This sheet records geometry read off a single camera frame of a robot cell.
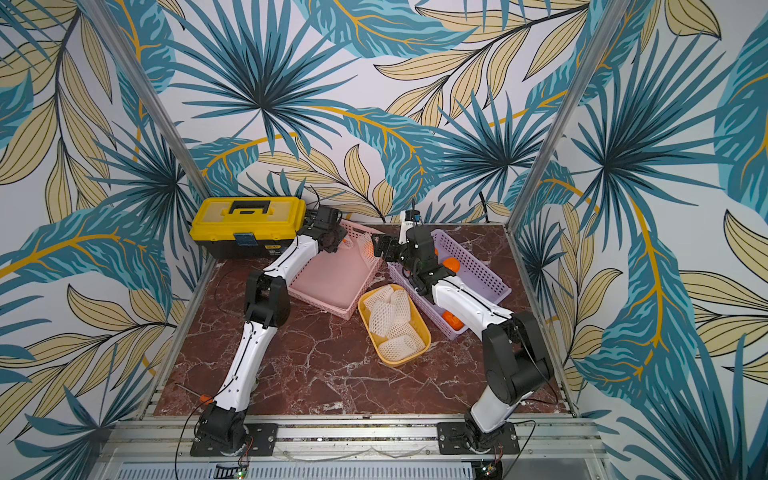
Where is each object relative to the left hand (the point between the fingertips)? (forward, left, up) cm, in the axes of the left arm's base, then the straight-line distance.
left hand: (343, 232), depth 111 cm
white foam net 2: (-33, -20, +4) cm, 39 cm away
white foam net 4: (-45, -20, +2) cm, 49 cm away
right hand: (-18, -16, +18) cm, 30 cm away
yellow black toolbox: (-8, +27, +11) cm, 30 cm away
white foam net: (-28, -14, +2) cm, 32 cm away
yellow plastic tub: (-36, -19, +1) cm, 41 cm away
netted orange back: (-6, -1, +2) cm, 6 cm away
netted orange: (-9, -10, +2) cm, 13 cm away
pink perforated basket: (-18, +1, -5) cm, 19 cm away
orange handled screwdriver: (-57, +31, -4) cm, 64 cm away
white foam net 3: (-35, -15, +1) cm, 38 cm away
